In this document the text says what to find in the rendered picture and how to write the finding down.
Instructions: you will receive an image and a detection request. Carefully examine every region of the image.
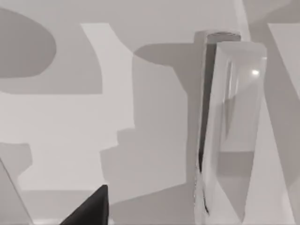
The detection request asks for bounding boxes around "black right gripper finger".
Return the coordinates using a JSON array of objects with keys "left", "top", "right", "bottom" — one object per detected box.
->
[{"left": 60, "top": 184, "right": 110, "bottom": 225}]

